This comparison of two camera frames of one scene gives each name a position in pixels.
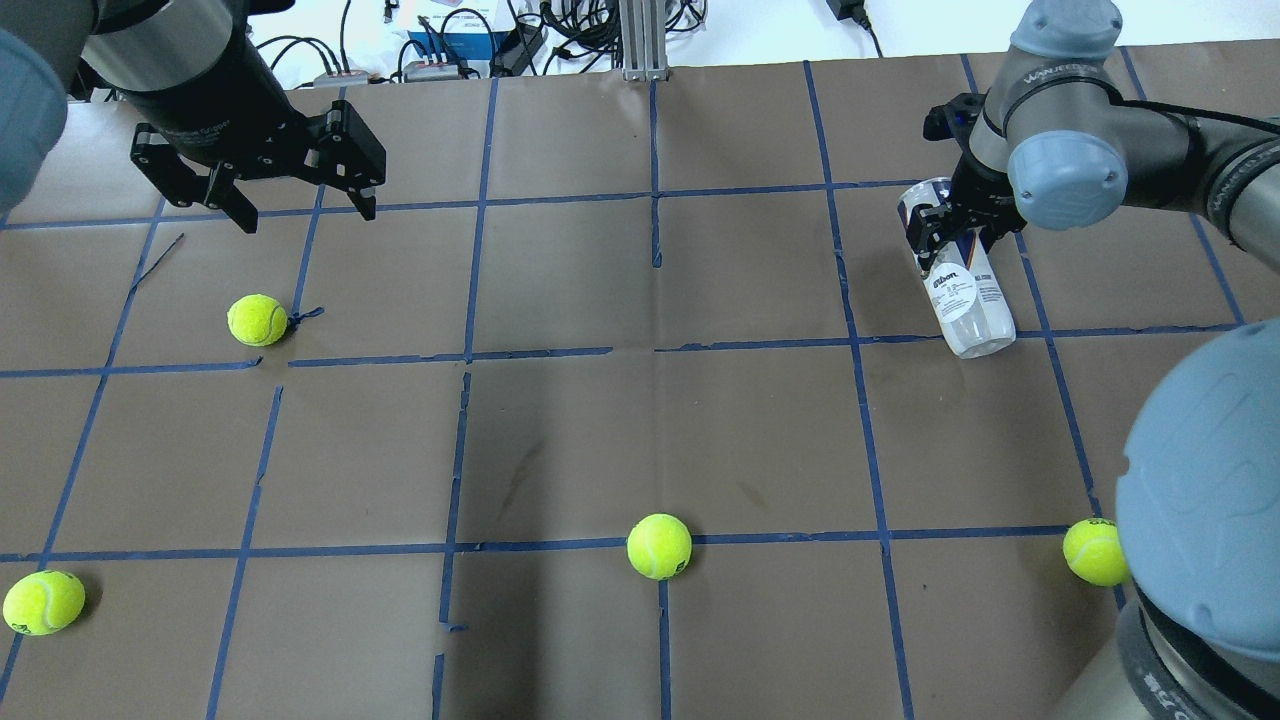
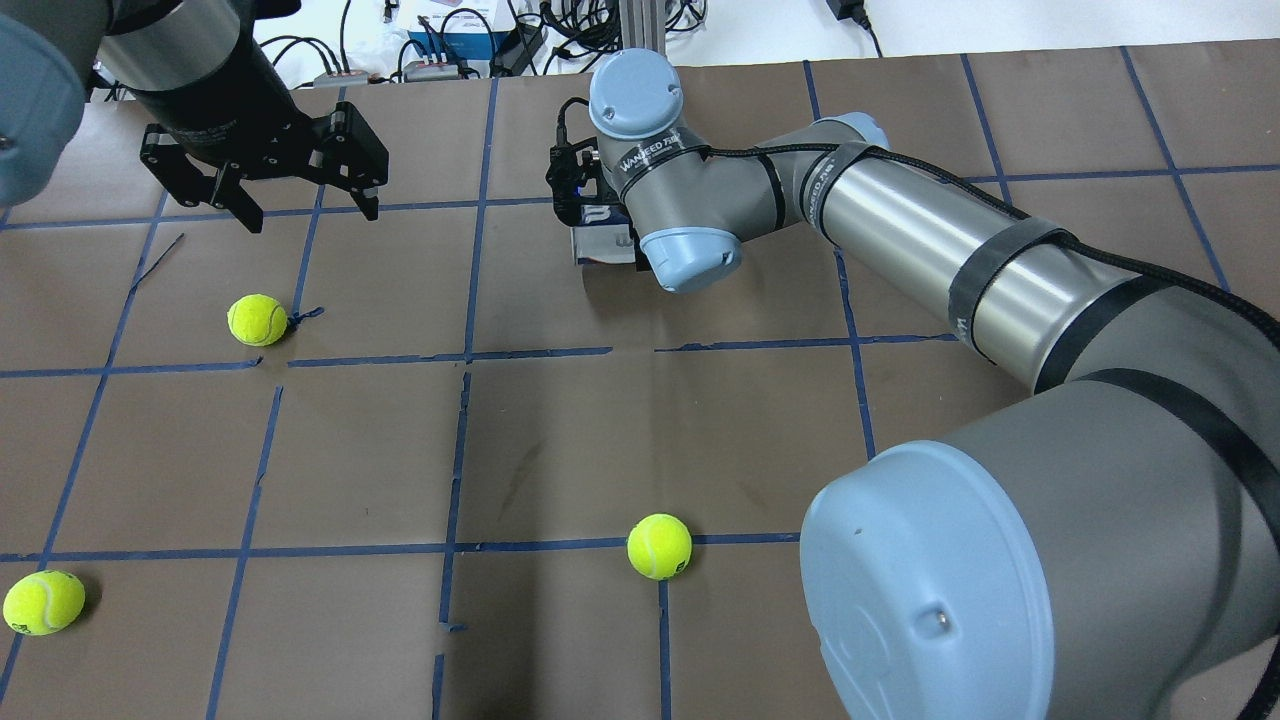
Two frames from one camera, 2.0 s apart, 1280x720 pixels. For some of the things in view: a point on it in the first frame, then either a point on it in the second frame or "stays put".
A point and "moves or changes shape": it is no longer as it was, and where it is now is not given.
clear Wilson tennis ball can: x=961 y=283 moves or changes shape
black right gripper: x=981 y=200 -> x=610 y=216
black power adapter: x=513 y=50 stays put
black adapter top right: x=855 y=9 stays put
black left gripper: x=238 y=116 stays put
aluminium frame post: x=643 y=40 stays put
